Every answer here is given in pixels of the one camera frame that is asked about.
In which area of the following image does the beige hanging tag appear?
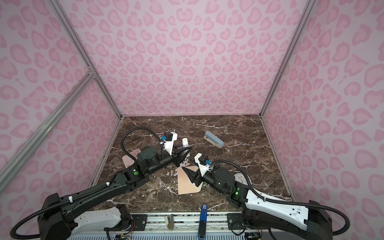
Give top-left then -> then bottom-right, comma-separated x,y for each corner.
164,214 -> 174,231

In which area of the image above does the blue grey stapler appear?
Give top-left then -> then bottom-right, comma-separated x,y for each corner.
204,131 -> 225,149

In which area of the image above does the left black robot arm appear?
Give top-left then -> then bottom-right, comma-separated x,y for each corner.
38,146 -> 190,240

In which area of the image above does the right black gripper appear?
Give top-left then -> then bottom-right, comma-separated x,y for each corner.
182,158 -> 228,196

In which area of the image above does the blue black clip tool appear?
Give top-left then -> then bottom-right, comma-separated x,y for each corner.
198,204 -> 208,240

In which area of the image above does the pink envelope with cream flap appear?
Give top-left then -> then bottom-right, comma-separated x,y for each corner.
177,167 -> 203,195

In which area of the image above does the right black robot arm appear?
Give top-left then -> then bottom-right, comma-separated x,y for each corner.
183,167 -> 333,240

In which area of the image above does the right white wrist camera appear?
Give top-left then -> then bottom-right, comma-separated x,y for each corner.
194,153 -> 213,177

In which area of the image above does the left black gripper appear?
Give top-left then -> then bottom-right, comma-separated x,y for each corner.
148,143 -> 192,177

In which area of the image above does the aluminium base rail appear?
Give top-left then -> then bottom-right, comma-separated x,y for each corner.
56,209 -> 316,240

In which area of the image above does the right black corrugated cable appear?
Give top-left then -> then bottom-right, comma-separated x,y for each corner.
209,159 -> 351,236

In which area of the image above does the left black corrugated cable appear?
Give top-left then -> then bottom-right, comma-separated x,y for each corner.
9,126 -> 163,240

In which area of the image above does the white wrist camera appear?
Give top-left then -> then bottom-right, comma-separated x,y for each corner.
194,153 -> 213,177
161,132 -> 178,155

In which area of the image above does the black corrugated cable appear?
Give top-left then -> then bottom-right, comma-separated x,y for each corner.
9,126 -> 163,240
209,159 -> 351,236

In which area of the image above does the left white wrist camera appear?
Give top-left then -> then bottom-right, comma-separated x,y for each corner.
161,132 -> 178,155

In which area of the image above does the white glue stick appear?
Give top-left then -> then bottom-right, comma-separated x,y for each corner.
182,138 -> 189,148

